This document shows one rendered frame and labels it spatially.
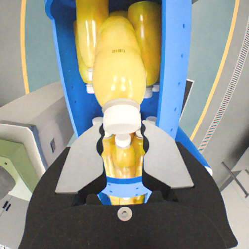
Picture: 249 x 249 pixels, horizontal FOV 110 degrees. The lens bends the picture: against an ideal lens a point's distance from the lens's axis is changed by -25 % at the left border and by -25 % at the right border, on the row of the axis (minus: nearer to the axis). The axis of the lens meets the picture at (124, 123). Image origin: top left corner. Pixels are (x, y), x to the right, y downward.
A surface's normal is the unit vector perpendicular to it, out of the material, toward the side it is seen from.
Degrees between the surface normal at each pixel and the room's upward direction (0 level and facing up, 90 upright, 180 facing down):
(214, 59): 0
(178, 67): 33
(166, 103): 27
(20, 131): 0
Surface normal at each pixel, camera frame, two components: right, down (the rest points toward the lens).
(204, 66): 0.04, 0.49
